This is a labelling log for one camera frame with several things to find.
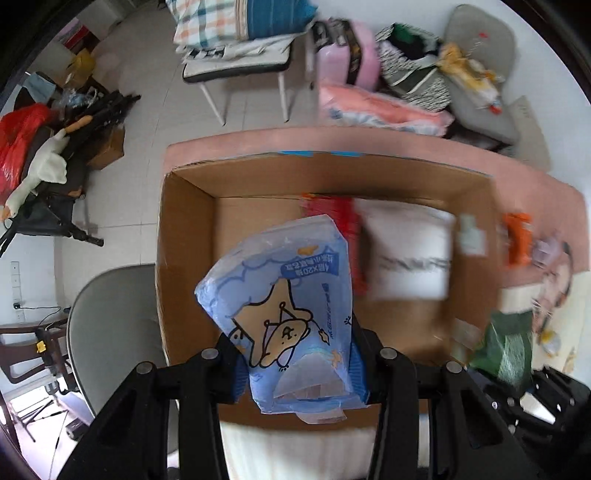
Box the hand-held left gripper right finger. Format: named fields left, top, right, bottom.
left=347, top=313, right=549, bottom=480

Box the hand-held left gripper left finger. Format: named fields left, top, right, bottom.
left=56, top=333, right=250, bottom=480

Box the blue cartoon tissue pack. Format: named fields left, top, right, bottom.
left=194, top=216, right=370, bottom=415

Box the white soft packet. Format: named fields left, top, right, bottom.
left=359, top=198, right=458, bottom=303

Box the red soft packet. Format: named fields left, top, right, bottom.
left=300, top=194, right=370, bottom=296

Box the green plastic packet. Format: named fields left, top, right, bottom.
left=468, top=310, right=535, bottom=388

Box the printed blanket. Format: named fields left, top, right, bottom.
left=501, top=240, right=591, bottom=374

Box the grey round chair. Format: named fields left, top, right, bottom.
left=66, top=264, right=178, bottom=455

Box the orange packet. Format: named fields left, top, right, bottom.
left=502, top=211, right=535, bottom=267

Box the pale green small packet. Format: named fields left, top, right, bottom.
left=457, top=213, right=488, bottom=257

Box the brown wooden chair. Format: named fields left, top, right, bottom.
left=0, top=318, right=77, bottom=393

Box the pink folded blanket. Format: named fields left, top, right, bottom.
left=318, top=80, right=455, bottom=138

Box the small cardboard box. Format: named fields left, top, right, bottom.
left=85, top=124, right=126, bottom=171

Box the white goose plush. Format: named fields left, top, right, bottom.
left=0, top=116, right=88, bottom=221

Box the black tripod bundle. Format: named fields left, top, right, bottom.
left=0, top=91, right=141, bottom=257

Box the white-legged chair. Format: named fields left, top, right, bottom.
left=181, top=34, right=296, bottom=126

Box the black white patterned bag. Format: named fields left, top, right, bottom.
left=375, top=23, right=453, bottom=112

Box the pink suitcase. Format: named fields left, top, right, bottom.
left=310, top=17, right=382, bottom=93

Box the red plastic bag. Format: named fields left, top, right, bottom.
left=0, top=104, right=54, bottom=197

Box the yellow plush toy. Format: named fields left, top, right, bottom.
left=436, top=42, right=506, bottom=114

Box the grey armchair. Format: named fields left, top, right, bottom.
left=443, top=4, right=522, bottom=146

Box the plaid pillow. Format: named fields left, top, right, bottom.
left=173, top=0, right=319, bottom=49

